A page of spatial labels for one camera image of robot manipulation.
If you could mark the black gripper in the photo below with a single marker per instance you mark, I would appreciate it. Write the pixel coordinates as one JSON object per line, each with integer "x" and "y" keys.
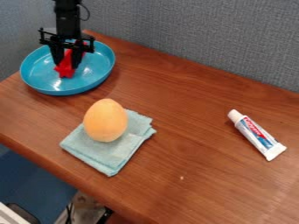
{"x": 66, "y": 37}

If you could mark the red block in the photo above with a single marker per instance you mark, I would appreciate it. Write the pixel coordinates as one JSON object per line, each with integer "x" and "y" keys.
{"x": 65, "y": 68}

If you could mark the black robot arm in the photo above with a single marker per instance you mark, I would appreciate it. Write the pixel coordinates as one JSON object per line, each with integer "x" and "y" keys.
{"x": 67, "y": 10}

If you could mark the blue plastic plate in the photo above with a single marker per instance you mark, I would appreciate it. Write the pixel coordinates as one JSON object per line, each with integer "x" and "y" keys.
{"x": 42, "y": 78}

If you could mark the orange egg-shaped object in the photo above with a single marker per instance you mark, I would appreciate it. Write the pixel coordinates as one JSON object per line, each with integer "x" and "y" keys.
{"x": 106, "y": 121}

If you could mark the grey object under table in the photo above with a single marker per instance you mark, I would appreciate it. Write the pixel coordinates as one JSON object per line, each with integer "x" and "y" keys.
{"x": 85, "y": 211}

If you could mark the light blue folded cloth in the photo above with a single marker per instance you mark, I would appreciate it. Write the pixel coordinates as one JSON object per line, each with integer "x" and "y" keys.
{"x": 109, "y": 157}

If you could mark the white toothpaste tube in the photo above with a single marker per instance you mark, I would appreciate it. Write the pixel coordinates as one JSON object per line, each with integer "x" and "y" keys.
{"x": 257, "y": 135}

